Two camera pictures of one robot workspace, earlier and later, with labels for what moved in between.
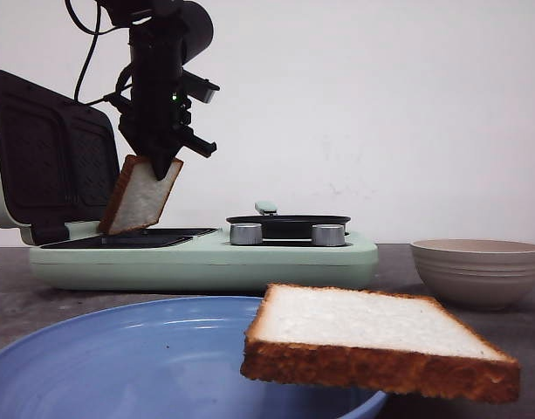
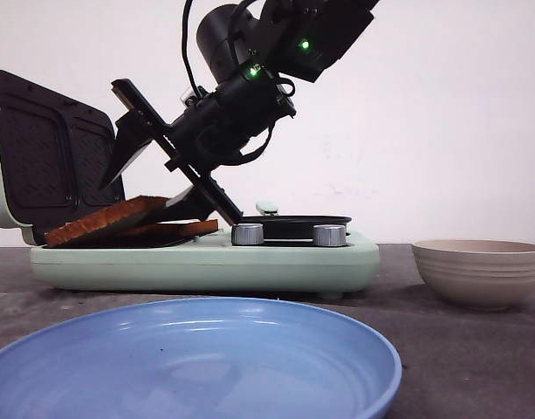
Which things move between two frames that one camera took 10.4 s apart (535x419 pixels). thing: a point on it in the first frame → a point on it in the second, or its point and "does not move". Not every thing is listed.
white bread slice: x=140 y=196 → x=103 y=229
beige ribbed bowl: x=481 y=274 does not move
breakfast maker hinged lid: x=53 y=161 does not move
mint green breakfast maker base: x=197 y=260 does not move
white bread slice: x=374 y=341 → x=174 y=229
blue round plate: x=164 y=359 does not move
